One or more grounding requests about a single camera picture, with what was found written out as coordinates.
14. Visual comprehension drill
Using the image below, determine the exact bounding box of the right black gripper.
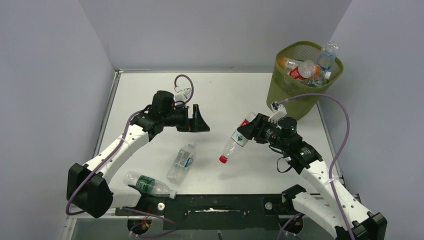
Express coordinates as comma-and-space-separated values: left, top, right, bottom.
238, 113, 288, 151

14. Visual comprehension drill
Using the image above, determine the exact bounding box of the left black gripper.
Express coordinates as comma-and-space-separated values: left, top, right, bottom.
162, 104, 209, 133

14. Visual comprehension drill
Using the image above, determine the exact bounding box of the clear bottle red label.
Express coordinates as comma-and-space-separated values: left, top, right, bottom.
219, 129, 249, 164
288, 60, 321, 80

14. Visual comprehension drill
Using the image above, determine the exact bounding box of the crushed clear bottle white cap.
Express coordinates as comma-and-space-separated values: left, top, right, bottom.
166, 143, 196, 185

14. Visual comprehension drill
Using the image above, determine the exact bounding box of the orange drink bottle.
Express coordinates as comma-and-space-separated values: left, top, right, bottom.
277, 57, 332, 80

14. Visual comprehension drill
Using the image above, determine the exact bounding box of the clear bottle red label top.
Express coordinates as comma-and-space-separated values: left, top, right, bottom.
288, 60, 321, 80

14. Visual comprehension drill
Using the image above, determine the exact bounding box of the clear bottle dark green label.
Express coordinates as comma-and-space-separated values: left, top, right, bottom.
123, 171, 177, 199

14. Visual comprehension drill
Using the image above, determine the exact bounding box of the clear bottle blue label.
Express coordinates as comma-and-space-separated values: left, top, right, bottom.
316, 41, 340, 71

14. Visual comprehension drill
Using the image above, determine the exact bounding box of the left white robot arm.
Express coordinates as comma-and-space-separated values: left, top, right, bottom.
65, 90, 210, 218

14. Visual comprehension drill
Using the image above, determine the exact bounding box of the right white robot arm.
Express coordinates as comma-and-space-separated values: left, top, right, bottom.
237, 114, 388, 240

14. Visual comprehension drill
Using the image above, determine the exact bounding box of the green mesh waste bin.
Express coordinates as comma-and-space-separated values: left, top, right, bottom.
266, 40, 344, 124

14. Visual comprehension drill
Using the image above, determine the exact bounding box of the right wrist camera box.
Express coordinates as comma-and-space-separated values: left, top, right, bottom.
268, 101, 287, 124

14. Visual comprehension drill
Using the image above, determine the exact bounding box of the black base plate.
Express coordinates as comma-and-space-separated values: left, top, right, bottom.
115, 193, 305, 234

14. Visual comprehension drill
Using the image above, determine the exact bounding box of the aluminium frame rail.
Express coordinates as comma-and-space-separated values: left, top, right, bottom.
61, 194, 369, 240

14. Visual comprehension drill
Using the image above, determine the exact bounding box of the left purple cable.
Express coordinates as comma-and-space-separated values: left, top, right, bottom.
65, 74, 195, 239

